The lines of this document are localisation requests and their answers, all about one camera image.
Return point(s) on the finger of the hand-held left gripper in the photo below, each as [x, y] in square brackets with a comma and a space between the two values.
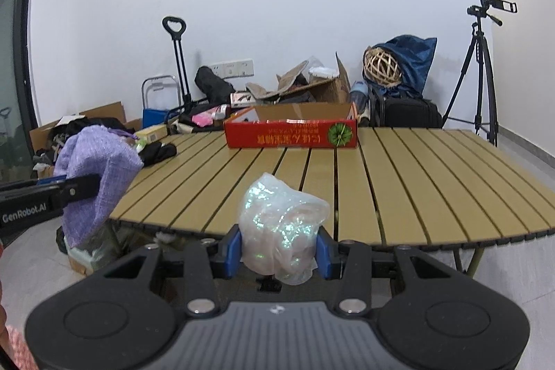
[78, 187]

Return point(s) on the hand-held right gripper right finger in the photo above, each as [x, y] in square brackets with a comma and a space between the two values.
[326, 255]

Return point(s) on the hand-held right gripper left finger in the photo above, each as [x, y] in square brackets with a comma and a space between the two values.
[232, 253]

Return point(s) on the purple woven cloth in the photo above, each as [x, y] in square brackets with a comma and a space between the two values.
[95, 162]

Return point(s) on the iridescent clear plastic bag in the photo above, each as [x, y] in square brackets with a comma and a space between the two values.
[282, 222]

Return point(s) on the black clothes pile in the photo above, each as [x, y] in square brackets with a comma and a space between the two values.
[86, 123]

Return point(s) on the large printed cardboard box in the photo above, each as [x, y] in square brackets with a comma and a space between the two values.
[80, 264]

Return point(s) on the flat open cardboard box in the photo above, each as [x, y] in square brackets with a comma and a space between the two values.
[104, 110]

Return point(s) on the black cloth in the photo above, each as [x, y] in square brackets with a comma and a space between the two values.
[156, 153]

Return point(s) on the blue box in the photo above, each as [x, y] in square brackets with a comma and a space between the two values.
[154, 118]

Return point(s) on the red cardboard box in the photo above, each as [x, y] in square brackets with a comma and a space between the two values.
[286, 136]

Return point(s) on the pink packet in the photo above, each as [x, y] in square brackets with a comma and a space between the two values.
[203, 120]

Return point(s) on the black framed glass door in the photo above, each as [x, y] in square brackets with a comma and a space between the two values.
[26, 49]

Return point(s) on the black suitcase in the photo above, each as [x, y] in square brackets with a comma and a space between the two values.
[407, 112]

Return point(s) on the open brown cardboard box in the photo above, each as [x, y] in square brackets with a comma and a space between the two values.
[331, 90]

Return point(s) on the black duffel bag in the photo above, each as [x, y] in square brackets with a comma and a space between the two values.
[212, 86]

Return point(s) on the black hand trolley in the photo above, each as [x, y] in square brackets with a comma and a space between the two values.
[173, 19]

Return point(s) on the wicker ball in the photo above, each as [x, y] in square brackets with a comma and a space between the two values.
[381, 66]

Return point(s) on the dark blue bag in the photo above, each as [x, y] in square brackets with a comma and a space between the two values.
[416, 58]

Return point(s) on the black tripod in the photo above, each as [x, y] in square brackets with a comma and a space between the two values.
[478, 36]

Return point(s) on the folding table frame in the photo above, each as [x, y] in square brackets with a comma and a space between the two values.
[412, 188]

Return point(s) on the silver folding frame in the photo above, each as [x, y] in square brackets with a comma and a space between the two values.
[160, 80]

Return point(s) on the white wall outlet strip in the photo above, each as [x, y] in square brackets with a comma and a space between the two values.
[230, 68]

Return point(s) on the black video camera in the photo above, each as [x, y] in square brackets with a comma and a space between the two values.
[485, 1]

